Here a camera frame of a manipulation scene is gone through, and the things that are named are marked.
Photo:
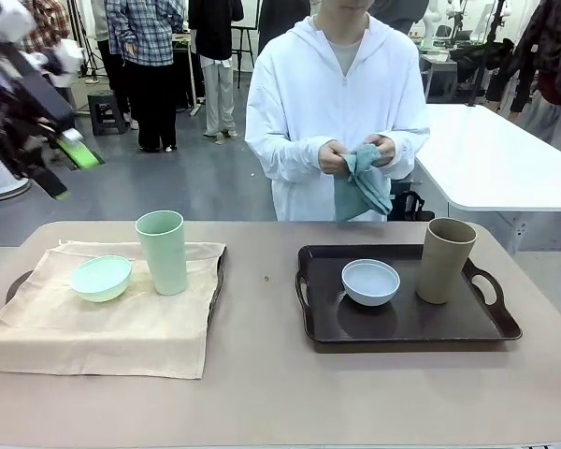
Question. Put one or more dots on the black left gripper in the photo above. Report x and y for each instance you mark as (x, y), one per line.
(23, 117)

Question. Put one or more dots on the green bowl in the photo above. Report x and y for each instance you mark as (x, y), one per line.
(100, 285)

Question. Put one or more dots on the tall green cup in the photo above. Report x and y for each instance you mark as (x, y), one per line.
(166, 262)

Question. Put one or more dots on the beige cloth mat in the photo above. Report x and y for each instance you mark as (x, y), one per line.
(98, 337)

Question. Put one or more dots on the teal cloth mat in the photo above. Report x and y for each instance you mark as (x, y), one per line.
(362, 192)

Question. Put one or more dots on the blue-grey bowl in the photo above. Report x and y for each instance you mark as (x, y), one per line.
(371, 287)

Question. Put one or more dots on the tall brown cup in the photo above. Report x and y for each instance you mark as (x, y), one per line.
(441, 271)

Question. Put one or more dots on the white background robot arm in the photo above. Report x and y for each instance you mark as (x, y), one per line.
(431, 23)

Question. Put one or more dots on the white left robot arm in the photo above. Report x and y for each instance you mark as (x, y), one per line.
(4, 14)

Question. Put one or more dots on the person's right forearm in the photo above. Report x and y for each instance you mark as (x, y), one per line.
(285, 156)

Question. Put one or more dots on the person's left forearm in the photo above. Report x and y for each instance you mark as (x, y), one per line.
(411, 149)

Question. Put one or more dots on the dark brown serving tray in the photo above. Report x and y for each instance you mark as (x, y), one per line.
(217, 290)
(425, 322)

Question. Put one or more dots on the person's right hand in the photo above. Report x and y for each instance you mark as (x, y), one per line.
(334, 159)

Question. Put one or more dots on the person's left hand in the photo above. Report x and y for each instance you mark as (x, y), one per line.
(385, 149)

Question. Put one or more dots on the small black stool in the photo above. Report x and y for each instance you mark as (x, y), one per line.
(105, 112)

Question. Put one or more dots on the blue plaid shirt person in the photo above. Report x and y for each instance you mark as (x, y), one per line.
(149, 56)

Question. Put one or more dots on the red plaid shirt person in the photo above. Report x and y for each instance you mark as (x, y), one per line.
(49, 21)

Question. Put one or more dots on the black top white trousers person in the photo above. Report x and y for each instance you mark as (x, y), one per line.
(217, 56)

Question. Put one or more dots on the person's white hoodie torso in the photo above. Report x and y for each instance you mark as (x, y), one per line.
(332, 93)

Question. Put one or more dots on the white side table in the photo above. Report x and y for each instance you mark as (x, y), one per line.
(495, 154)

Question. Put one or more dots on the black vertical pole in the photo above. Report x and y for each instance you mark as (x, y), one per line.
(486, 56)

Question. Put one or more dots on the black capri trousers person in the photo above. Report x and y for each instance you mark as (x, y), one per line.
(514, 79)

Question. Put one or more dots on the dark patterned jacket person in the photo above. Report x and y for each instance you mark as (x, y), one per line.
(556, 56)

